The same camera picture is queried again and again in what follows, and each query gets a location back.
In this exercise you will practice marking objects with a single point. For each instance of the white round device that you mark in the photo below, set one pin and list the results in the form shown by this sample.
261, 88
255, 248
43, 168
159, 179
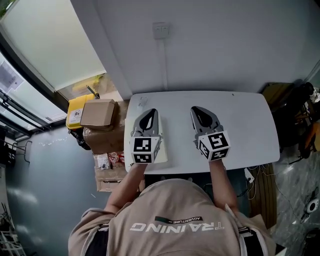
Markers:
312, 206

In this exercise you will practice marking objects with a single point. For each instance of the red printed packet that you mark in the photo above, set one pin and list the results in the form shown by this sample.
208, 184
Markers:
116, 158

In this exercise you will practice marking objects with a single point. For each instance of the wooden slatted board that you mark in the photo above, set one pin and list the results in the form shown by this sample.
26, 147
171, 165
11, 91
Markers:
265, 200

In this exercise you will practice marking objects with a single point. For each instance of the orange chair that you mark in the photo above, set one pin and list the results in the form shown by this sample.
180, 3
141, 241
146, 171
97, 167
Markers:
313, 137

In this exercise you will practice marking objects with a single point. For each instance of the white table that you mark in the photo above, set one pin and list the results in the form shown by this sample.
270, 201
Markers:
245, 120

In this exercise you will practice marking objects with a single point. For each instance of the large taped cardboard box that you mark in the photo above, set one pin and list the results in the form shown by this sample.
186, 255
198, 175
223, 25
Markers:
105, 141

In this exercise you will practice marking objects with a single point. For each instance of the person's right forearm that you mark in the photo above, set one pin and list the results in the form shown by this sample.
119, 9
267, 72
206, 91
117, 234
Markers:
222, 185

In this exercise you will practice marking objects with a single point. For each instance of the person's left forearm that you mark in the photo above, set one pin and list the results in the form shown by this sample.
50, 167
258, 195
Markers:
127, 187

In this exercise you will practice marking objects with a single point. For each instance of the yellow plastic bin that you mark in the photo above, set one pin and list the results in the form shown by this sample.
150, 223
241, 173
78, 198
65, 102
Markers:
73, 115

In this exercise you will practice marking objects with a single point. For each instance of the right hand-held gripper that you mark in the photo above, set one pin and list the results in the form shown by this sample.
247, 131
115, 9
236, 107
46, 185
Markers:
215, 146

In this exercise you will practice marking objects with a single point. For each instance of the black bag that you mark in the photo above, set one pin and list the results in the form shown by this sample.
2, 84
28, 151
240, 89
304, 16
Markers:
81, 140

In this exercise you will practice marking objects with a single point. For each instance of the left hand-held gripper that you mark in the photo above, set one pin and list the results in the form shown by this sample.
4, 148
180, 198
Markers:
142, 150

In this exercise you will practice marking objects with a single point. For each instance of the brown cardboard sheet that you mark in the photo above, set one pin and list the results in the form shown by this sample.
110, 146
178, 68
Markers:
277, 95

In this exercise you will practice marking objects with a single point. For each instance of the black office chair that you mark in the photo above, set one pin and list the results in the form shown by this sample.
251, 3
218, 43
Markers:
295, 120

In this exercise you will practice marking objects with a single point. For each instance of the small cardboard box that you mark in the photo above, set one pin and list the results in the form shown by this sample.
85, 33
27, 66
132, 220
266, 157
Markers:
97, 112

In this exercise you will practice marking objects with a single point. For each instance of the white power strip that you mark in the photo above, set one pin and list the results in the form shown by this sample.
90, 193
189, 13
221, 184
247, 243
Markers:
249, 175

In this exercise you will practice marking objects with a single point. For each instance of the dark window frame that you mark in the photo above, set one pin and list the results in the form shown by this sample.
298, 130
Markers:
25, 61

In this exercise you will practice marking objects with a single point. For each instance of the cream rectangular box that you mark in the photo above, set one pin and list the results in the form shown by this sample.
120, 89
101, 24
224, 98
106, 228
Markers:
164, 152

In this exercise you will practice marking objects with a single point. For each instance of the person's beige shirt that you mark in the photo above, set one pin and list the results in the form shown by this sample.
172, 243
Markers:
170, 205

